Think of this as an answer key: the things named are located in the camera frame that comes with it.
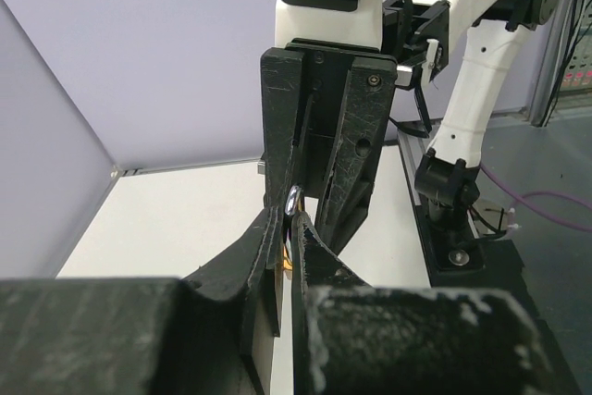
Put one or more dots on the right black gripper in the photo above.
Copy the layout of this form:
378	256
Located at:
325	109

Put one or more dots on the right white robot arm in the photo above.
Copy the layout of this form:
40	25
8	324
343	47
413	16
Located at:
421	34

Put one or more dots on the aluminium frame rail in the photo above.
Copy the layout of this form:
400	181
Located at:
412	150

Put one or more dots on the long-shackle brass padlock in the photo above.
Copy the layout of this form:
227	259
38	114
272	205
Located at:
294	205

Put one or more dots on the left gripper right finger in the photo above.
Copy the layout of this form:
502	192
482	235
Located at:
351	338

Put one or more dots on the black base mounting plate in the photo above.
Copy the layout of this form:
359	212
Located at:
459	260

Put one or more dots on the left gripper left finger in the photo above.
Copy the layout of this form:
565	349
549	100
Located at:
211	332

